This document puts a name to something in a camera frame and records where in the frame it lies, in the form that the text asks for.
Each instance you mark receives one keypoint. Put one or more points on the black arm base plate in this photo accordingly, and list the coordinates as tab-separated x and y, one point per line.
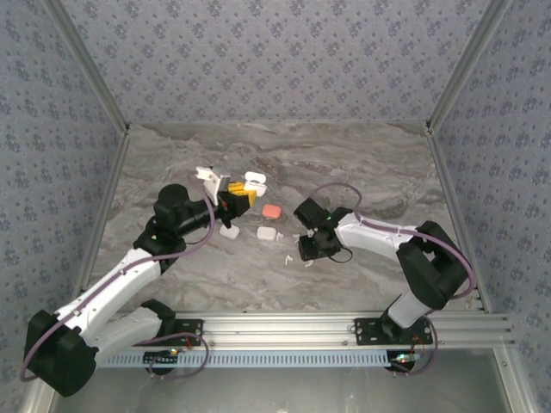
196	322
366	333

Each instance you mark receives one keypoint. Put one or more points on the pink earbud charging case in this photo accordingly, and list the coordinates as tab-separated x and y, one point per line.
271	211

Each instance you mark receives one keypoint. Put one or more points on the slotted aluminium base rail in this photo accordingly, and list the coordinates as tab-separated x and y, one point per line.
280	329

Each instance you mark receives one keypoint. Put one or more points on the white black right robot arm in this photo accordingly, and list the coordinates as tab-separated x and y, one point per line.
435	266

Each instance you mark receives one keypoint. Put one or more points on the aluminium frame rail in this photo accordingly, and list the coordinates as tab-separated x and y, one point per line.
457	215
102	215
39	404
514	383

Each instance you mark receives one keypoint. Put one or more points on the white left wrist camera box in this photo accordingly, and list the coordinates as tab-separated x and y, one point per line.
215	180

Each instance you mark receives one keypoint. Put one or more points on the black control board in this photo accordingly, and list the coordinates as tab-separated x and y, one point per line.
161	359
402	363

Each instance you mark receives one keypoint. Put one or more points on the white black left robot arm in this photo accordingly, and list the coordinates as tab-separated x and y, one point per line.
125	281

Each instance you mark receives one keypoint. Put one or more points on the white earbud charging case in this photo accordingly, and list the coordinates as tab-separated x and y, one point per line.
229	232
258	187
266	233

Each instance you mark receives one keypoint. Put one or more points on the aluminium frame post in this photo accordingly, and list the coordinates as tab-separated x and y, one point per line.
466	64
91	64

